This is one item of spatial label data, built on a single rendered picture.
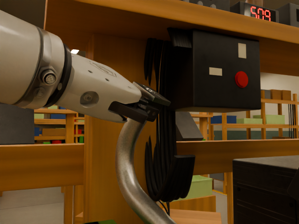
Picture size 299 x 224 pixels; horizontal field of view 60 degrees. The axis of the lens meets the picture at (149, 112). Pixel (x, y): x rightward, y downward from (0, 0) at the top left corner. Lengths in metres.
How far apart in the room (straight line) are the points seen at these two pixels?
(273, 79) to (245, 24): 11.39
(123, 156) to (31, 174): 0.25
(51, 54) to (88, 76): 0.04
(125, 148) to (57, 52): 0.20
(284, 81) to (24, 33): 11.51
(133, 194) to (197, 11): 0.34
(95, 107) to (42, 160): 0.33
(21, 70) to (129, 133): 0.20
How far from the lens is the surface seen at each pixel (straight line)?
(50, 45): 0.27
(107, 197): 0.54
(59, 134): 7.20
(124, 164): 0.41
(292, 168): 0.54
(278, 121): 6.84
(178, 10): 0.50
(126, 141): 0.41
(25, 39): 0.26
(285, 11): 0.75
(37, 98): 0.27
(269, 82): 12.08
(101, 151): 0.52
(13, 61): 0.25
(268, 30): 0.63
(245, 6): 0.65
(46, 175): 0.60
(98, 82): 0.28
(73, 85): 0.27
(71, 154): 0.60
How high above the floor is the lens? 1.31
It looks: 4 degrees up
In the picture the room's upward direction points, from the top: straight up
